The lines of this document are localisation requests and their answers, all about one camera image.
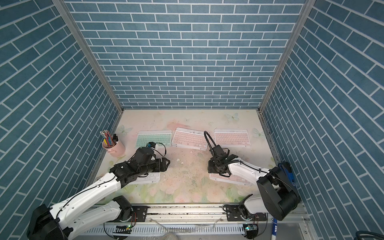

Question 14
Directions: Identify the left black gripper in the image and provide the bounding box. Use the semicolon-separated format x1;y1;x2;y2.
137;157;172;177

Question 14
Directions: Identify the pink keyboard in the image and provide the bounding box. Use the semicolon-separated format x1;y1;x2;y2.
214;129;251;147
171;127;208;151
209;174;252;186

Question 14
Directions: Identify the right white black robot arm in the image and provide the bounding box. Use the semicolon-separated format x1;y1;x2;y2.
208;145;300;221

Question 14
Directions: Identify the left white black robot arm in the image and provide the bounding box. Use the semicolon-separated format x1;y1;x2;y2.
27;147;171;240

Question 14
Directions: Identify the white key keyboard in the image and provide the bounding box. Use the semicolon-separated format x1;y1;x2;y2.
129;173;161;185

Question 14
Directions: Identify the green key keyboard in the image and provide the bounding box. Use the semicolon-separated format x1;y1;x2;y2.
136;130;173;148

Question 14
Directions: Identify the pink pen cup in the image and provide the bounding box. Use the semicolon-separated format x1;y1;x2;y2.
102;141;126;158

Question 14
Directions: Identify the coloured pens bundle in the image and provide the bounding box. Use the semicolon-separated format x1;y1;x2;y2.
100;130;119;148

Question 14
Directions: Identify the blue stapler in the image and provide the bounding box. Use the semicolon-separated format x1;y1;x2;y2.
278;162;297;188

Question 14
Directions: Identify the blue white marker pen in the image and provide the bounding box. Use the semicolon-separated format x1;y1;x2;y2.
271;218;278;240

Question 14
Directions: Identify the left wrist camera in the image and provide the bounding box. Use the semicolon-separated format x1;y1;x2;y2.
146;142;157;148

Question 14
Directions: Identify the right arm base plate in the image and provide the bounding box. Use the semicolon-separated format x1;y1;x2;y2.
222;205;268;222

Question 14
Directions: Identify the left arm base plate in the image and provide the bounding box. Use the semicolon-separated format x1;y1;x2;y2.
110;206;149;224

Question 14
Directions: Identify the aluminium front rail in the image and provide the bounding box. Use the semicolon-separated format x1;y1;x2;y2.
77;203;313;226

